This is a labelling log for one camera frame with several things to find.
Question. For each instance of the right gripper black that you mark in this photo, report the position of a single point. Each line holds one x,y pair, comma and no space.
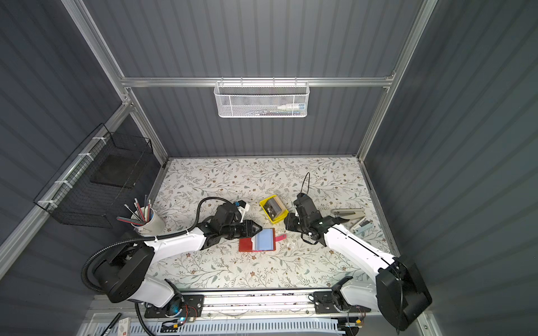
297,222

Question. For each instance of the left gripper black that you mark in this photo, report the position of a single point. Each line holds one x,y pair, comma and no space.
246,229

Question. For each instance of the yellow plastic card tray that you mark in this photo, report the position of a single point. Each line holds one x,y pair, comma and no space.
278,219

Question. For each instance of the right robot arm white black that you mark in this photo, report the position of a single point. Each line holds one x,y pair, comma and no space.
397,289

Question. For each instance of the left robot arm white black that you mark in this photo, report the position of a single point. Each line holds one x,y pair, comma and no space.
120,271

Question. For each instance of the stack of cards in tray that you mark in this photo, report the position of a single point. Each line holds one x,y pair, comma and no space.
274,208

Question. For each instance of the beige stapler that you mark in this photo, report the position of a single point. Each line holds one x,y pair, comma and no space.
356,214

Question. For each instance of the small white grey device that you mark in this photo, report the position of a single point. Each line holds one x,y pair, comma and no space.
361,226

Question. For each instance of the floral table mat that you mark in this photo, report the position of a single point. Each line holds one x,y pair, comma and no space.
193,188

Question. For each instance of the white pen cup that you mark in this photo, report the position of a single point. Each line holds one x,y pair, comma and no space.
143,218

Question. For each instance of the white tube in basket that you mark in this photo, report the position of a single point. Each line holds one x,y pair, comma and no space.
293,107

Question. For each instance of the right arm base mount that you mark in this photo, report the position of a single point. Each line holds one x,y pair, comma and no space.
328,302

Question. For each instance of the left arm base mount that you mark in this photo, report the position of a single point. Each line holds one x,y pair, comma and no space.
187,306

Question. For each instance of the white wire mesh basket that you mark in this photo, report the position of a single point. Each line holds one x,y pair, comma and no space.
259,101

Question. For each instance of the black wire mesh basket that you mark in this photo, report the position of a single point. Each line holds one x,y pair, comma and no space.
101,180

